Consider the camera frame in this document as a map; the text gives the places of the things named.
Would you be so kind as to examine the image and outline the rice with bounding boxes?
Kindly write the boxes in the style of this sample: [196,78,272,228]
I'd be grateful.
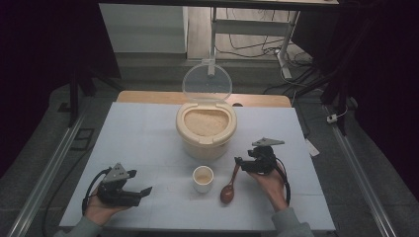
[183,109,229,137]

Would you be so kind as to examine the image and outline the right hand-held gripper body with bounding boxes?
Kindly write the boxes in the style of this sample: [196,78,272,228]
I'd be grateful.
[241,137,286,176]

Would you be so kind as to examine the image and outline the brown wooden spoon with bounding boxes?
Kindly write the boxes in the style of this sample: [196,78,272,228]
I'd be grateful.
[219,162,242,205]

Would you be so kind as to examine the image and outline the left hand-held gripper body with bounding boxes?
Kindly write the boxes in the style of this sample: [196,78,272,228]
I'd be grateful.
[96,162,141,207]

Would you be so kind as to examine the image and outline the person's right hand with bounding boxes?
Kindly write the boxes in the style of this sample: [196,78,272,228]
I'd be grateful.
[247,163,290,212]

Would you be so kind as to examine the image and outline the right hand-held gripper cable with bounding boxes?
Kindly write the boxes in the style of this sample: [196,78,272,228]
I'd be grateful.
[275,157,293,207]

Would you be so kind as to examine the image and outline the white cup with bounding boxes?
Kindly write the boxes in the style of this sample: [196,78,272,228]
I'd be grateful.
[192,165,215,195]

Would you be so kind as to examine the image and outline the dark curtain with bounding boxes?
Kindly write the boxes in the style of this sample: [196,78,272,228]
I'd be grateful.
[291,0,419,198]
[0,0,122,179]

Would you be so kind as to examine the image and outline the white paper tag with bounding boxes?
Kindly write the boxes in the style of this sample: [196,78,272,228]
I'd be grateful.
[304,138,321,158]

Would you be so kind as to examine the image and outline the left hand-held gripper cable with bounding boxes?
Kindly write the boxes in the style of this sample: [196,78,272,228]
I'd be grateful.
[81,167,113,216]

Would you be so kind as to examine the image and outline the aluminium rail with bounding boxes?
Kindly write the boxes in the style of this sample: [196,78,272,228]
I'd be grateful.
[6,110,87,237]
[324,104,398,237]

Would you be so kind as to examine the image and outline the cream rice container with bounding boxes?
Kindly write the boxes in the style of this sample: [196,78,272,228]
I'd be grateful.
[175,101,238,162]

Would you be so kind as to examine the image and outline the black stand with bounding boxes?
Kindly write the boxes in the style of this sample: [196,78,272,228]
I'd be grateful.
[67,63,124,128]
[295,63,351,136]

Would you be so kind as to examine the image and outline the clear round container lid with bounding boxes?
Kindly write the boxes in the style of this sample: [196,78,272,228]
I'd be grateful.
[182,58,233,103]

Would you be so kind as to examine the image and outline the person's left hand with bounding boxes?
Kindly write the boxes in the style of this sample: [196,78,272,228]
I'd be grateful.
[83,189,131,227]

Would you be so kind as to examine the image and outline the white cabinet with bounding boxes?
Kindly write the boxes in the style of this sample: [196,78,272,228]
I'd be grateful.
[99,3,189,54]

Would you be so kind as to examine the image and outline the white table sheet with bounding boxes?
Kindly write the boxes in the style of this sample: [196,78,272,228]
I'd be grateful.
[58,102,336,231]

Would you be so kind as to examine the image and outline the hand-held gripper cable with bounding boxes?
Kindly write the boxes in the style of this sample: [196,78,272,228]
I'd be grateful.
[275,157,293,207]
[81,167,113,216]

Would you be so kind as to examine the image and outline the white desk frame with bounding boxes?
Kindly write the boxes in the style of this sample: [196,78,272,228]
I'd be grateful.
[209,6,301,80]

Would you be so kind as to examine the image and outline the black floor cable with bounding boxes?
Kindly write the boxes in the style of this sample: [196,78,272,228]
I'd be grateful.
[215,31,314,67]

